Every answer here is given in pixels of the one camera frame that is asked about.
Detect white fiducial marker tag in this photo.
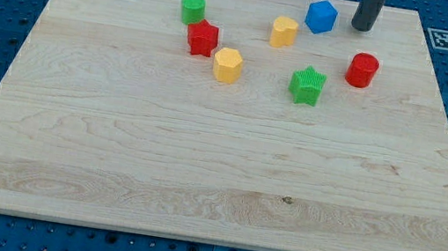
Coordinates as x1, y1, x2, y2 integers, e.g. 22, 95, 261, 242
427, 27, 448, 51

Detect red star block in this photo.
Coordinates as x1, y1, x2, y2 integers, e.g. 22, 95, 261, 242
187, 19, 219, 57

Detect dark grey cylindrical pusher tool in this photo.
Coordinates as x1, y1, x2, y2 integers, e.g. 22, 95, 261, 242
351, 0, 386, 32

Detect blue cube block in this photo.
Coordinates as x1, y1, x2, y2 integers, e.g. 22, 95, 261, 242
305, 0, 338, 34

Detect red cylinder block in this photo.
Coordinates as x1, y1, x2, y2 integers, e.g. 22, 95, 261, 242
345, 53, 380, 88

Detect green star block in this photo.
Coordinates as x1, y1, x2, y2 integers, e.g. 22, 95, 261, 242
288, 65, 327, 107

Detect light wooden board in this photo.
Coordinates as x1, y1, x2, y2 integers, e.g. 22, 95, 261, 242
0, 0, 448, 251

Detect yellow heart block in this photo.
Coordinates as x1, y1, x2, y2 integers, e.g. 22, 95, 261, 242
268, 16, 299, 48

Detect yellow hexagon block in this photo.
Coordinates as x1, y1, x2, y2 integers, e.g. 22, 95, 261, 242
213, 48, 244, 84

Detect green cylinder block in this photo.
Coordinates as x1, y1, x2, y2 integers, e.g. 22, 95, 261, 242
180, 0, 206, 25

